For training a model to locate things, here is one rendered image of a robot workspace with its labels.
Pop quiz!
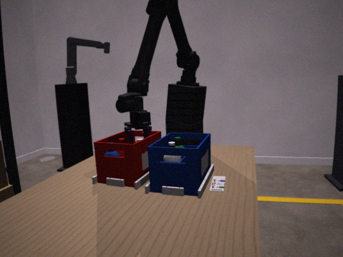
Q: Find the white paper pick list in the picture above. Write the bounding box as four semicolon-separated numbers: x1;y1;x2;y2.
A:
210;176;226;192

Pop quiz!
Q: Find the blue plastic crate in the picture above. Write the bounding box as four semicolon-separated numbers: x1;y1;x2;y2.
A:
147;133;211;196

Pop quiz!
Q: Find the blue bottle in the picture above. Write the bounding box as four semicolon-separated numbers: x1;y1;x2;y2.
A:
105;150;120;157

